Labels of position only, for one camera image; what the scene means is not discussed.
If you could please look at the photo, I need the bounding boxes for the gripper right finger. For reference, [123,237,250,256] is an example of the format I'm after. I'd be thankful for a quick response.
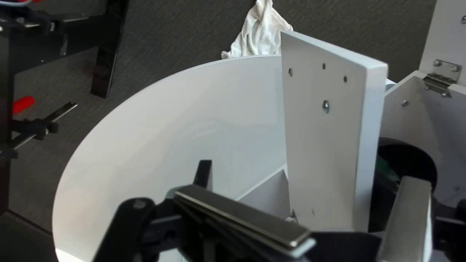
[377,174,466,262]

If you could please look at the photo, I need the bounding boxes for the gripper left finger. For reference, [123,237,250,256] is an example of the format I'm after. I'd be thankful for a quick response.
[91,158,317,262]

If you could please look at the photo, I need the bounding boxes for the small white cabinet door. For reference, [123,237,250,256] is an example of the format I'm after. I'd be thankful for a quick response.
[279,30,390,234]

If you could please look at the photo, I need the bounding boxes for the white toy kitchen cabinet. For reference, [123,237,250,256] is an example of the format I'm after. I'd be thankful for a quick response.
[237,69,466,234]

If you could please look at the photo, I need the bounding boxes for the round white table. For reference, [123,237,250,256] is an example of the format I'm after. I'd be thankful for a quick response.
[49,53,404,262]

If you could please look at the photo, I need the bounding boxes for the white cloth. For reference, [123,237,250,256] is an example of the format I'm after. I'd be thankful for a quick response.
[219,0,295,59]

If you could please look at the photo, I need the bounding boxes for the black stand leg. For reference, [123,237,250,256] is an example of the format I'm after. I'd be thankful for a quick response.
[88,0,131,98]

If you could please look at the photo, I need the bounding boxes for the black rod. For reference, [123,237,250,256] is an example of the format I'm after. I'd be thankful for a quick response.
[8,100,78,142]

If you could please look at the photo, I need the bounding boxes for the red clamp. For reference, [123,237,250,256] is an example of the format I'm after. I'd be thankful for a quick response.
[11,94,37,116]

